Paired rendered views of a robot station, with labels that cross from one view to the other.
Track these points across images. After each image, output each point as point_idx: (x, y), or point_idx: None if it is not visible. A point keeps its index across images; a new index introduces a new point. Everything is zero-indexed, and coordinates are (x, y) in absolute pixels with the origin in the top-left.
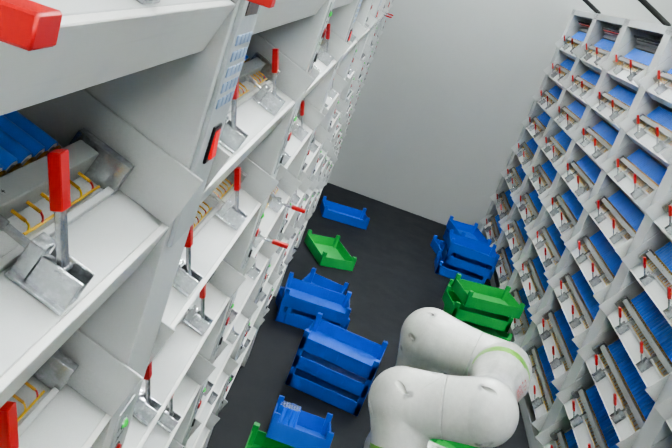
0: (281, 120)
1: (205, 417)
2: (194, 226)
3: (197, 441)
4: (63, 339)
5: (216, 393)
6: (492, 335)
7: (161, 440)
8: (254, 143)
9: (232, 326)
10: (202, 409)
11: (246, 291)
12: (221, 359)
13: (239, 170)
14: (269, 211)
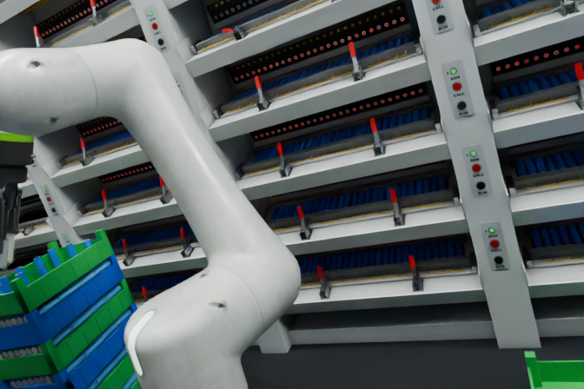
0: None
1: (370, 230)
2: (78, 31)
3: (335, 238)
4: None
5: (400, 216)
6: (53, 48)
7: (135, 149)
8: None
9: (257, 113)
10: (264, 183)
11: (323, 91)
12: (339, 163)
13: None
14: (321, 5)
